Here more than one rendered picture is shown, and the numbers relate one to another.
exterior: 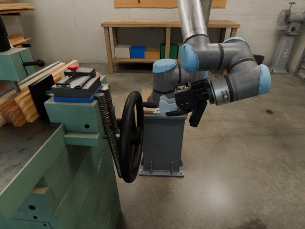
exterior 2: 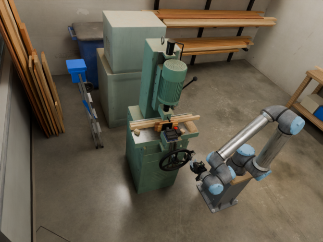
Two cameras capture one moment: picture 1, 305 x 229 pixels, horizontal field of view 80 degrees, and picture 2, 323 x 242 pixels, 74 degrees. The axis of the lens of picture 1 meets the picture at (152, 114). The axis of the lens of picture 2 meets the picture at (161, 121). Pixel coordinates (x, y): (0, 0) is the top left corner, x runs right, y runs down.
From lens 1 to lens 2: 1.35 m
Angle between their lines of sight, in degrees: 45
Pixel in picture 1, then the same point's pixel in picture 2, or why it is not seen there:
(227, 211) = not seen: outside the picture
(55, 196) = (146, 152)
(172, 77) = (241, 159)
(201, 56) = (210, 161)
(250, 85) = (207, 184)
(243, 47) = (226, 174)
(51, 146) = (153, 142)
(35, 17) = (272, 29)
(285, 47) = not seen: outside the picture
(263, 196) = not seen: outside the picture
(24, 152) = (147, 139)
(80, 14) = (308, 46)
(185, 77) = (247, 166)
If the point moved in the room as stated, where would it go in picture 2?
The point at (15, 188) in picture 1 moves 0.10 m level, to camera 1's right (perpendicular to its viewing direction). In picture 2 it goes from (139, 144) to (144, 153)
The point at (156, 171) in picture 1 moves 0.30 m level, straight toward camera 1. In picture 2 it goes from (204, 194) to (182, 202)
